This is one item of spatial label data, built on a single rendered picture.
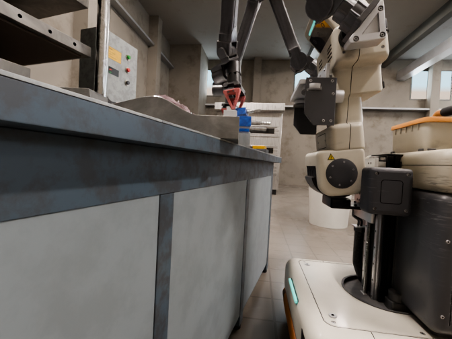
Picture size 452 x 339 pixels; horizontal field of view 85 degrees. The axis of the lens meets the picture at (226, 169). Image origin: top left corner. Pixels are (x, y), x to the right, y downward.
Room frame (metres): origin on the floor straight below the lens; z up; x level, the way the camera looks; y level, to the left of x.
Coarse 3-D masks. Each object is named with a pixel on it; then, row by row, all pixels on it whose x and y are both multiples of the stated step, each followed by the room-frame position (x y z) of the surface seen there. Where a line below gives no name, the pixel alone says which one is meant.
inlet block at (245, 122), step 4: (224, 112) 0.67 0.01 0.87; (228, 112) 0.66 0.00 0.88; (232, 112) 0.66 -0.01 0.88; (236, 112) 0.66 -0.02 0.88; (240, 116) 0.67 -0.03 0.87; (244, 116) 0.67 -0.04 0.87; (248, 116) 0.67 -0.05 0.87; (240, 120) 0.67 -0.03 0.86; (244, 120) 0.67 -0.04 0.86; (248, 120) 0.67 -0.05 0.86; (252, 120) 0.68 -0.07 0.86; (240, 124) 0.67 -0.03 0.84; (244, 124) 0.67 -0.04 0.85; (248, 124) 0.67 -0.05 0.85; (252, 124) 0.68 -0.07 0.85; (256, 124) 0.68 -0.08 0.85; (264, 124) 0.68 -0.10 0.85; (268, 124) 0.68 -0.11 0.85
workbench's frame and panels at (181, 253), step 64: (0, 128) 0.23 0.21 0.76; (64, 128) 0.23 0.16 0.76; (128, 128) 0.31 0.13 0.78; (0, 192) 0.23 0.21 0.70; (64, 192) 0.29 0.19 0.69; (128, 192) 0.39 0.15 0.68; (192, 192) 0.59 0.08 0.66; (256, 192) 1.26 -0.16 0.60; (0, 256) 0.23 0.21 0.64; (64, 256) 0.29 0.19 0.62; (128, 256) 0.40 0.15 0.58; (192, 256) 0.61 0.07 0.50; (256, 256) 1.34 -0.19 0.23; (0, 320) 0.23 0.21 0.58; (64, 320) 0.29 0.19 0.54; (128, 320) 0.40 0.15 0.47; (192, 320) 0.63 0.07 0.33
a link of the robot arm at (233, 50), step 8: (224, 0) 0.88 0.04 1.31; (232, 0) 0.87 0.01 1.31; (224, 8) 0.89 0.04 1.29; (232, 8) 0.88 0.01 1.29; (224, 16) 0.91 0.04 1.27; (232, 16) 0.90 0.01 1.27; (224, 24) 0.92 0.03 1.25; (232, 24) 0.91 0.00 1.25; (224, 32) 0.93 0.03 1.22; (232, 32) 0.92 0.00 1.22; (224, 40) 0.94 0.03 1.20; (232, 40) 0.94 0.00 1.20; (232, 48) 0.97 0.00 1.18; (232, 56) 1.00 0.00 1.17
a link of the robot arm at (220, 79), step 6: (222, 48) 0.94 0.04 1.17; (222, 54) 0.95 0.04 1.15; (222, 60) 0.97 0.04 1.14; (228, 60) 0.96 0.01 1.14; (216, 66) 1.02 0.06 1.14; (222, 66) 1.02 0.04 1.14; (216, 72) 1.03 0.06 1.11; (222, 72) 1.01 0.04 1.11; (216, 78) 1.03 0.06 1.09; (222, 78) 1.02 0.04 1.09
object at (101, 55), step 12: (108, 0) 1.27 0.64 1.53; (108, 12) 1.27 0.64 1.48; (96, 24) 1.26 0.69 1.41; (108, 24) 1.27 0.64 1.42; (96, 36) 1.25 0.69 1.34; (108, 36) 1.28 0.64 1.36; (96, 48) 1.25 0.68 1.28; (108, 48) 1.29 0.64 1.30; (96, 60) 1.25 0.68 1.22; (96, 72) 1.25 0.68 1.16; (96, 84) 1.25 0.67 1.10
